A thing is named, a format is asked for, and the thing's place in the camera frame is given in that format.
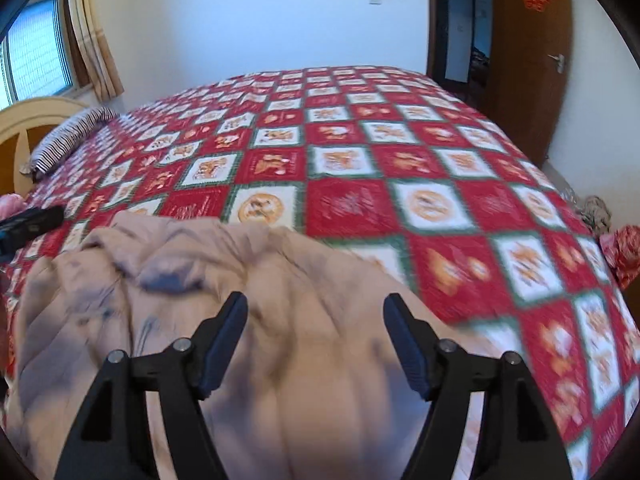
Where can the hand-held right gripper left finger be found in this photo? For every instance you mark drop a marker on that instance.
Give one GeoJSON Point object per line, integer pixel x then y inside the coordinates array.
{"type": "Point", "coordinates": [222, 350]}

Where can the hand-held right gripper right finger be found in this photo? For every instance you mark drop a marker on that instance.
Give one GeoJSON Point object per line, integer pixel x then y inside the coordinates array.
{"type": "Point", "coordinates": [407, 345]}

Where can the folded pink quilt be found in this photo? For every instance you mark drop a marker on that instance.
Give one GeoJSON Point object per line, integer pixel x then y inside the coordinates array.
{"type": "Point", "coordinates": [10, 206]}

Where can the red patchwork bear bedsheet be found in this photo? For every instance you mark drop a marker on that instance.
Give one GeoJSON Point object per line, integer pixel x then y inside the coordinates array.
{"type": "Point", "coordinates": [400, 160]}

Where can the narrow beige floral curtain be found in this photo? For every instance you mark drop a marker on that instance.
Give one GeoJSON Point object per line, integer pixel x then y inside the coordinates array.
{"type": "Point", "coordinates": [97, 45]}

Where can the striped pillow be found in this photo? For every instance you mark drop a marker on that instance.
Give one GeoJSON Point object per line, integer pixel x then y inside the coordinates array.
{"type": "Point", "coordinates": [65, 140]}

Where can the cream and wood headboard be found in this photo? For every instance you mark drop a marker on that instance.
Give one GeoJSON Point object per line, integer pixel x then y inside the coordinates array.
{"type": "Point", "coordinates": [20, 130]}

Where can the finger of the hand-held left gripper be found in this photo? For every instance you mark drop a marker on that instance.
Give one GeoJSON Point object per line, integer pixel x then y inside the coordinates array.
{"type": "Point", "coordinates": [30, 225]}

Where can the window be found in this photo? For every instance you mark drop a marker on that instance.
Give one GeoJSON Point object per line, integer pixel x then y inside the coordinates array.
{"type": "Point", "coordinates": [40, 50]}

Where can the brown wooden door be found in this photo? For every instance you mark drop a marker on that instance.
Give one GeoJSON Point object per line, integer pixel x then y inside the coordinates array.
{"type": "Point", "coordinates": [525, 85]}

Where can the patterned grey cloth heap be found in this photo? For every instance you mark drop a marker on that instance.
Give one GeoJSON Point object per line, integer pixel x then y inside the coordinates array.
{"type": "Point", "coordinates": [592, 212]}

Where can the lilac quilted puffer jacket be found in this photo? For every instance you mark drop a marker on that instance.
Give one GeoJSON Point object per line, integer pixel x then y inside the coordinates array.
{"type": "Point", "coordinates": [280, 360]}

